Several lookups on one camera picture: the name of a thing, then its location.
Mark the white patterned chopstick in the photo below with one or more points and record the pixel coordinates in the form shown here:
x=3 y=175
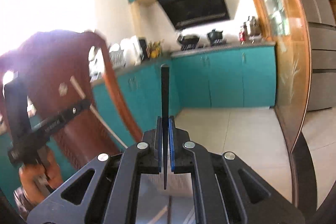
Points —
x=82 y=95

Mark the silver refrigerator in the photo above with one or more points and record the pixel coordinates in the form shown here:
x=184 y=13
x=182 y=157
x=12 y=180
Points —
x=321 y=23

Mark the black wok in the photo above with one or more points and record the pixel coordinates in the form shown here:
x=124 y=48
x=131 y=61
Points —
x=188 y=39

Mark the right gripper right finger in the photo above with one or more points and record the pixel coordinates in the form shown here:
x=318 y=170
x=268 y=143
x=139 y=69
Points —
x=187 y=156

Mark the black range hood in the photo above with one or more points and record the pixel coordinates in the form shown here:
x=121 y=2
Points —
x=189 y=13

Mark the person's hand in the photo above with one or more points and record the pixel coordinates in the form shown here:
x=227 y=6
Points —
x=32 y=178

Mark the teal kitchen cabinets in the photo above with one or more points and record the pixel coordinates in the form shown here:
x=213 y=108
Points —
x=204 y=86

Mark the white kitchen appliance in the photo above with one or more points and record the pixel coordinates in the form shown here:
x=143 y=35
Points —
x=126 y=53

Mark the blue striped towel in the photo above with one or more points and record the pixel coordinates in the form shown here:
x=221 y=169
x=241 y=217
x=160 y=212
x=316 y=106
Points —
x=175 y=204

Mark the black cooking pot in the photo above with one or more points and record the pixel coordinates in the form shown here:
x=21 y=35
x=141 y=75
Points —
x=215 y=36

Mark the carved wooden chair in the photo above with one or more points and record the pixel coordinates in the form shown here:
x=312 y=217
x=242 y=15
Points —
x=45 y=63

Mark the wooden glass sliding door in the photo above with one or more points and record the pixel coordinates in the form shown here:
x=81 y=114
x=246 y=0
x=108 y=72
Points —
x=285 y=23

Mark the black chopstick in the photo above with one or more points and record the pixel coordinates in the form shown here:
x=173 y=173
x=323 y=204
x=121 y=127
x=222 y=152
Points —
x=165 y=119

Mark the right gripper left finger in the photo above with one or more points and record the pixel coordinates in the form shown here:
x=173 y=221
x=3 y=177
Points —
x=144 y=157

